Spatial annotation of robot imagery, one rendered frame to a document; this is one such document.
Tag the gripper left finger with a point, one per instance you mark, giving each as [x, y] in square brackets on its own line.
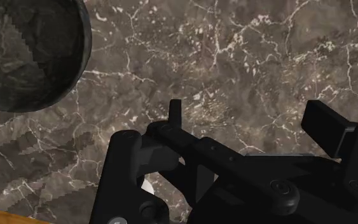
[121, 173]

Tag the white rounded object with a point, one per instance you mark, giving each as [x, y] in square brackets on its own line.
[147, 187]

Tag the dark marbled bowl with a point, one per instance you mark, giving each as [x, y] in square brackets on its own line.
[26, 52]

